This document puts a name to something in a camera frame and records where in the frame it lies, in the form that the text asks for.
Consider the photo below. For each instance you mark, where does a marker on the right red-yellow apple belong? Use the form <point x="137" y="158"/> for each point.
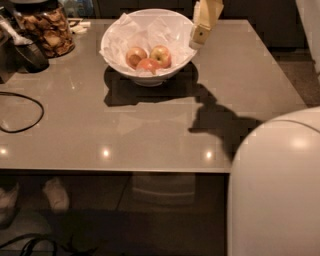
<point x="162" y="55"/>

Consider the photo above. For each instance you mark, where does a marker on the white shoe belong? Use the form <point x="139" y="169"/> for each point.
<point x="56" y="194"/>
<point x="8" y="201"/>

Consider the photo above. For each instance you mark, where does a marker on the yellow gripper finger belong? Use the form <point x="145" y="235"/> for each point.
<point x="205" y="16"/>

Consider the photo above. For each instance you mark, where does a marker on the white spoon handle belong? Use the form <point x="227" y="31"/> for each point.
<point x="17" y="39"/>

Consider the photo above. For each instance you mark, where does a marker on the white ceramic bowl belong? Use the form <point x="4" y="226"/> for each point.
<point x="150" y="79"/>

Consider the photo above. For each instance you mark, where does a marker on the small white items behind jar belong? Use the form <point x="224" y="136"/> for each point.
<point x="79" y="27"/>

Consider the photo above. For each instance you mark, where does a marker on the black round scoop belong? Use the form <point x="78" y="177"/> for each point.
<point x="31" y="58"/>

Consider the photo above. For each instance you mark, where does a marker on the white shoe right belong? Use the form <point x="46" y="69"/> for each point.
<point x="56" y="194"/>

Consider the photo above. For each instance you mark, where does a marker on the left red-yellow apple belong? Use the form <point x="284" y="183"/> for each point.
<point x="134" y="55"/>

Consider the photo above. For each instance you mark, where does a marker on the white shoe left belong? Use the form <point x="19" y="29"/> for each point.
<point x="8" y="201"/>

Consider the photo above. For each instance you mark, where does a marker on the glass jar of dried chips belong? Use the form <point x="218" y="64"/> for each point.
<point x="45" y="20"/>

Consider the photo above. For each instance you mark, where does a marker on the red-yellow apple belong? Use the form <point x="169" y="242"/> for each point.
<point x="162" y="55"/>
<point x="134" y="55"/>

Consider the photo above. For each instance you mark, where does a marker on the dark appliance at left edge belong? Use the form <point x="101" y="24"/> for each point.
<point x="8" y="62"/>

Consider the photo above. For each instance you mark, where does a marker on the front red apple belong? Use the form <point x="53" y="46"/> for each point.
<point x="148" y="64"/>

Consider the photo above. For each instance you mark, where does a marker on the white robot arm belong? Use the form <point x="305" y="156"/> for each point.
<point x="272" y="191"/>

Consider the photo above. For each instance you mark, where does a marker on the white paper bowl liner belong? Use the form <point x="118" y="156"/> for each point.
<point x="120" y="40"/>

